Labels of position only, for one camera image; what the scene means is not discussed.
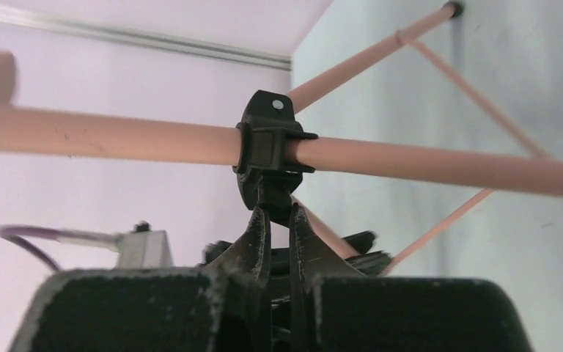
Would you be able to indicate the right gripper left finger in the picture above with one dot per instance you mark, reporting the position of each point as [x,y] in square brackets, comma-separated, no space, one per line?
[223,306]

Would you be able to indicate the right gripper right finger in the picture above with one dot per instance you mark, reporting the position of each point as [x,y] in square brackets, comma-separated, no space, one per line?
[335,307]

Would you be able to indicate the pink music stand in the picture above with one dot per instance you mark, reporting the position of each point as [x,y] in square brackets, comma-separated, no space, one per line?
[270,145]

